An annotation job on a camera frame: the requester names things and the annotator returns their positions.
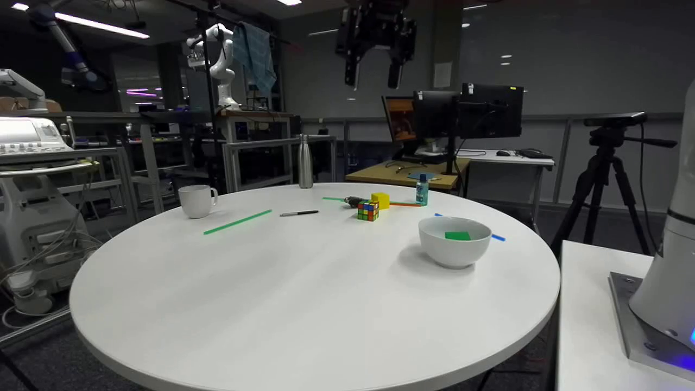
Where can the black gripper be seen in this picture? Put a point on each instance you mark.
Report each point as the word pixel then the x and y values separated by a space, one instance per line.
pixel 376 24

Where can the green cube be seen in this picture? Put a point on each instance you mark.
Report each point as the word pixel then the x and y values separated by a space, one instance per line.
pixel 458 236

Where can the white ceramic bowl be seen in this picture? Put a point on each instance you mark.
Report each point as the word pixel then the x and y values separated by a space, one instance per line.
pixel 454 253

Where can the dark blue background robot arm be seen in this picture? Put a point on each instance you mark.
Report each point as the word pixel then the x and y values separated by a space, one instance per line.
pixel 68 51

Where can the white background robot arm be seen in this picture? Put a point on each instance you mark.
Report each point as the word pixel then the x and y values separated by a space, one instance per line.
pixel 223 65

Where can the yellow cube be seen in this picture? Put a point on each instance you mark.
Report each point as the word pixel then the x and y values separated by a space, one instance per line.
pixel 382 201

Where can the multicolour puzzle cube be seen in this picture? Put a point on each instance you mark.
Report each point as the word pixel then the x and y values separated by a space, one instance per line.
pixel 369 212

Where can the monitor with orange screen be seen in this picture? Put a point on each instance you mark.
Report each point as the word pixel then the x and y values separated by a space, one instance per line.
pixel 401 121

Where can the black computer monitor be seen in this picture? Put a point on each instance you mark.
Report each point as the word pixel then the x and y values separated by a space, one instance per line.
pixel 492 112
pixel 436 113

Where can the wooden desk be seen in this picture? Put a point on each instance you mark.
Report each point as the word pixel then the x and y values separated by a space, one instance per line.
pixel 395 175

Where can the steel water bottle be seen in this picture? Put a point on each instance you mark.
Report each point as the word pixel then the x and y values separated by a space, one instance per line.
pixel 305 164

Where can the hanging blue cloth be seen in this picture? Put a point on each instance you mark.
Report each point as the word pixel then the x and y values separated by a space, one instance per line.
pixel 258 57

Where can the blue sanitizer bottle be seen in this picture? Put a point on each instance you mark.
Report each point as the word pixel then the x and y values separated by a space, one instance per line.
pixel 422 193

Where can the short green straw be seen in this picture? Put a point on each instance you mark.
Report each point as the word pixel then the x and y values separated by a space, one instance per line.
pixel 335 198

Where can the orange straw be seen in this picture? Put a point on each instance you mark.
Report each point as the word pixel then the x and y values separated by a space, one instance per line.
pixel 406 204

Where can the white office desk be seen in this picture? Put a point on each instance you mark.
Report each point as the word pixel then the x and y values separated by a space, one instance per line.
pixel 508 159

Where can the black pen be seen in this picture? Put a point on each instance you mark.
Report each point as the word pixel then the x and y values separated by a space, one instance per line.
pixel 298 213

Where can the long green straw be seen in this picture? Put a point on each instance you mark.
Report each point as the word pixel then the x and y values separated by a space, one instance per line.
pixel 238 222

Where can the long blue straw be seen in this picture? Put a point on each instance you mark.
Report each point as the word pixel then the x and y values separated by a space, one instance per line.
pixel 499 237

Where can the white mug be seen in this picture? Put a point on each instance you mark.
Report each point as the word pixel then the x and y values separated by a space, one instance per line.
pixel 195 201

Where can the ceiling light strip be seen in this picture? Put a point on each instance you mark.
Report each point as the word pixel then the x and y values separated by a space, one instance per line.
pixel 94 24

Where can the white medical machine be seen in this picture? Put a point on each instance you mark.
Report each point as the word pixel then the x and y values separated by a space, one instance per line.
pixel 35 218

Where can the white paper on wall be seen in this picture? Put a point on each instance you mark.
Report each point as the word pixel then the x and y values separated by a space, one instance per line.
pixel 444 74

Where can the black camera tripod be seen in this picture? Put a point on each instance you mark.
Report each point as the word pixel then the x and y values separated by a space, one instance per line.
pixel 600 175

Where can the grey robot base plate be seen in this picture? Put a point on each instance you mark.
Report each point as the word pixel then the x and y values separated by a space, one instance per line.
pixel 641 326

